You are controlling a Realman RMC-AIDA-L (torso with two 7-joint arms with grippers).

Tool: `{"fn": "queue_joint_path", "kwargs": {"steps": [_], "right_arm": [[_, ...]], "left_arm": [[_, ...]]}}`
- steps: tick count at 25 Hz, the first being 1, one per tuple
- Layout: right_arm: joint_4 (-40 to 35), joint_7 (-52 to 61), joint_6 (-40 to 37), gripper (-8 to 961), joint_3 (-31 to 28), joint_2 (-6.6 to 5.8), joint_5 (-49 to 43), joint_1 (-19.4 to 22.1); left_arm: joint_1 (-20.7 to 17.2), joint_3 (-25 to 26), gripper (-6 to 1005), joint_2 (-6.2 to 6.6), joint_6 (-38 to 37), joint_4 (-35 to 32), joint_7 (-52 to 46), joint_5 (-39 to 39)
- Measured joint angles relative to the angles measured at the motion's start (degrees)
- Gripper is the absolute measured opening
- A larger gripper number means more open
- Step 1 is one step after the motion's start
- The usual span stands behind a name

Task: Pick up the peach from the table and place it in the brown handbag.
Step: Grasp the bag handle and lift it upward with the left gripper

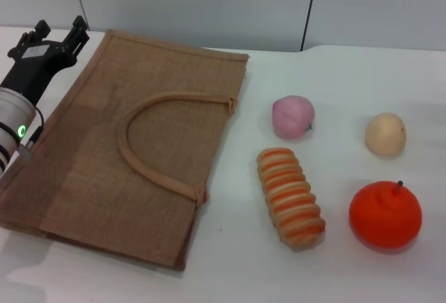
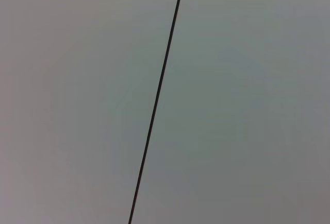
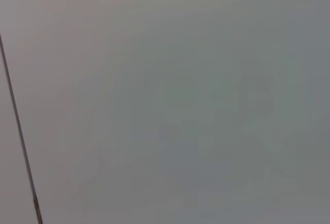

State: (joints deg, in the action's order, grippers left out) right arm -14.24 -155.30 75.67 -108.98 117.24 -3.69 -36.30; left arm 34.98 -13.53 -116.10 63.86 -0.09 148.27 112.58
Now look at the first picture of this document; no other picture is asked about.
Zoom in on dark vertical wall strip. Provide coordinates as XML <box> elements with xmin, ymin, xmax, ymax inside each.
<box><xmin>299</xmin><ymin>0</ymin><xmax>320</xmax><ymax>53</ymax></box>

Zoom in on orange striped bread loaf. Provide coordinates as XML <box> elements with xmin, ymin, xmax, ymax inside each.
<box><xmin>256</xmin><ymin>147</ymin><xmax>328</xmax><ymax>250</ymax></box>

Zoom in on brown jute handbag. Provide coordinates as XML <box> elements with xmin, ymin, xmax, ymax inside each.
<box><xmin>0</xmin><ymin>29</ymin><xmax>250</xmax><ymax>272</ymax></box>

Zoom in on orange persimmon with stem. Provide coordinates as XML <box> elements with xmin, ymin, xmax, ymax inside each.
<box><xmin>348</xmin><ymin>180</ymin><xmax>423</xmax><ymax>249</ymax></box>

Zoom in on pink peach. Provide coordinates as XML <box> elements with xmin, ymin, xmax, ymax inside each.
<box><xmin>272</xmin><ymin>95</ymin><xmax>316</xmax><ymax>140</ymax></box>

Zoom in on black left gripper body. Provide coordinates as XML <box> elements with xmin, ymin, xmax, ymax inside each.
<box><xmin>0</xmin><ymin>39</ymin><xmax>77</xmax><ymax>107</ymax></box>

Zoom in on beige pear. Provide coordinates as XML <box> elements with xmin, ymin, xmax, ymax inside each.
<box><xmin>364</xmin><ymin>112</ymin><xmax>407</xmax><ymax>158</ymax></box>

